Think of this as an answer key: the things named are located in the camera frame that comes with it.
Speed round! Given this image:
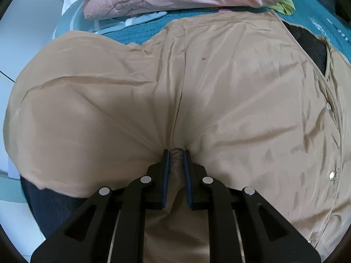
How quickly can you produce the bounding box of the tan snap-button jacket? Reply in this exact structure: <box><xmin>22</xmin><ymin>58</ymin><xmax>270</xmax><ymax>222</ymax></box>
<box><xmin>4</xmin><ymin>12</ymin><xmax>350</xmax><ymax>262</ymax></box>

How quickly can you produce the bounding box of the green folded blanket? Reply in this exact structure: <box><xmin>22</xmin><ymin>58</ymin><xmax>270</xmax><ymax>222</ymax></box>
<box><xmin>268</xmin><ymin>0</ymin><xmax>296</xmax><ymax>16</ymax></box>

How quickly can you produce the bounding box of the teal quilted bed cover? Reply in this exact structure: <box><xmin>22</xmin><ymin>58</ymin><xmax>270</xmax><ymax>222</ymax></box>
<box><xmin>102</xmin><ymin>0</ymin><xmax>350</xmax><ymax>59</ymax></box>

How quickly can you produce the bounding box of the dark navy folded garment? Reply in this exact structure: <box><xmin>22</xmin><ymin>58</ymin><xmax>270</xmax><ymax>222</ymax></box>
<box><xmin>20</xmin><ymin>177</ymin><xmax>87</xmax><ymax>238</ymax></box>

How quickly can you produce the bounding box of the striped light blue pillow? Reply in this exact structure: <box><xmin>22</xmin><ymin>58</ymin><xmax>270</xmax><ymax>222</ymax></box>
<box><xmin>51</xmin><ymin>3</ymin><xmax>167</xmax><ymax>40</ymax></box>

